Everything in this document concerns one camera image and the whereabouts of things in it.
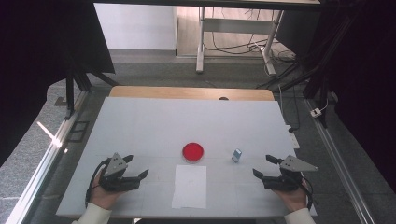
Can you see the white desk frame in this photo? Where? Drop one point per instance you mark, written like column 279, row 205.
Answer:
column 236, row 25

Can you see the black metal stand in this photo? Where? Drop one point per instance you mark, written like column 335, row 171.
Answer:
column 314, row 84
column 70, row 93

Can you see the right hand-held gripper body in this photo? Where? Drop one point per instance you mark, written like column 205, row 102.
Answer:
column 292, row 165

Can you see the aluminium rail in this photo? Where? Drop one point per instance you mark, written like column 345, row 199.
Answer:
column 339, row 158
column 46, row 158

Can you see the blue and white stamp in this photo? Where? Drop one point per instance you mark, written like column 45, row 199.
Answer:
column 236, row 155

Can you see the wooden table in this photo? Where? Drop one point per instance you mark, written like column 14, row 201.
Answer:
column 186, row 92

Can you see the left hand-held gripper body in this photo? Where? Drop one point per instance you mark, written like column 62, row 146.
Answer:
column 115, row 166

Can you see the round red ink pad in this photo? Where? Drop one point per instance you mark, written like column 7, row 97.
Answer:
column 193, row 151

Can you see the person's left hand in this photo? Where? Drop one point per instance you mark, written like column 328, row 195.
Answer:
column 104, row 197

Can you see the white paper sheet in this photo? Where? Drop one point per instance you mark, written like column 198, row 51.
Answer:
column 190, row 186

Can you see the person's right hand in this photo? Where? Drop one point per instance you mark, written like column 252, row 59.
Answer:
column 294, row 199

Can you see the black curtain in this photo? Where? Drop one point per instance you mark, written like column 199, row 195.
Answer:
column 37, row 62
column 364, row 77

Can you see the white plug adapter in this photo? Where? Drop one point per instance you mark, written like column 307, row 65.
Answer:
column 316, row 112

